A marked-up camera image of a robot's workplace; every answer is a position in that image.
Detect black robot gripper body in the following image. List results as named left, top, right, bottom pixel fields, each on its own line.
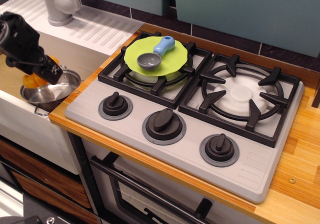
left=0, top=11, right=48, bottom=75

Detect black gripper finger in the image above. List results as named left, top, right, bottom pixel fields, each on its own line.
left=38, top=56, right=63, bottom=85

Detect black burner grate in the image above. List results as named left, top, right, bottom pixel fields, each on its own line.
left=98, top=31, right=213, bottom=109
left=178, top=53, right=301, bottom=148

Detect wooden drawer fronts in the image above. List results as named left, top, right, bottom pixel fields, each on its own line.
left=0, top=136, right=98, bottom=224

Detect blue handled grey spoon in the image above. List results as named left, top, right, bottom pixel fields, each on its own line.
left=136, top=36, right=175, bottom=71

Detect black middle stove knob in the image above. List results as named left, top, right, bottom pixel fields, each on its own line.
left=142, top=108, right=187, bottom=146

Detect grey toy stove top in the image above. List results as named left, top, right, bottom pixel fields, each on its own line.
left=64, top=31, right=306, bottom=205

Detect white right burner disc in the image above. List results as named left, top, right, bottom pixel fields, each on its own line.
left=206, top=70, right=269, bottom=117

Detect black right burner grate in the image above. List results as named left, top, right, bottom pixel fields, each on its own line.
left=178, top=53, right=301, bottom=148

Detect white left burner disc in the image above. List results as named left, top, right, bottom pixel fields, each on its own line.
left=124, top=71, right=188, bottom=88

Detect black right stove knob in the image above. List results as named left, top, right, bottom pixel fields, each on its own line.
left=199, top=133, right=240, bottom=168

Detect black left burner grate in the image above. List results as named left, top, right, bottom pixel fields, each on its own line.
left=98, top=31, right=213, bottom=109

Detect lime green plate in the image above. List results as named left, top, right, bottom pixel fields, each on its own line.
left=124, top=36, right=188, bottom=76

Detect oven door with black handle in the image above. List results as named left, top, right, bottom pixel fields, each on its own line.
left=89, top=152, right=256, bottom=224

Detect grey toy faucet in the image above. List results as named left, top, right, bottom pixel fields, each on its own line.
left=44, top=0, right=81, bottom=27

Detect white burner disc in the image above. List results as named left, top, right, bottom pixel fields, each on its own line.
left=206, top=70, right=269, bottom=117
left=124, top=71, right=188, bottom=88

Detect orange toy croissant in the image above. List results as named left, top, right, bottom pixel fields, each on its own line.
left=22, top=54, right=49, bottom=89

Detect stainless steel pot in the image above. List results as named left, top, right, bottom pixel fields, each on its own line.
left=20, top=65, right=81, bottom=117

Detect black stove knob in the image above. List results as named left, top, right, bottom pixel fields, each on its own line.
left=142, top=108, right=187, bottom=146
left=98, top=91, right=133, bottom=121
left=199, top=133, right=240, bottom=168

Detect black left stove knob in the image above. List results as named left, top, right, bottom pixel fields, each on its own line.
left=98, top=91, right=133, bottom=121

